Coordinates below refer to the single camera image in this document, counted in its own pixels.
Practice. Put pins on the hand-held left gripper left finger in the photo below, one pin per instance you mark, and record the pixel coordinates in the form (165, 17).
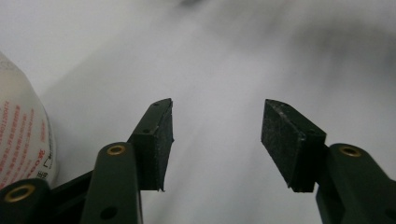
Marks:
(115, 186)

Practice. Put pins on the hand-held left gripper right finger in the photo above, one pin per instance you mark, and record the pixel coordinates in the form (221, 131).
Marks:
(289, 149)

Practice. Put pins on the white bag with red print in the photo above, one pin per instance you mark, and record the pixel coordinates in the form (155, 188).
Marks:
(18, 124)

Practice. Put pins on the white table sheet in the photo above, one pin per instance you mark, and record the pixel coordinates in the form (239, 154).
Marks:
(218, 77)

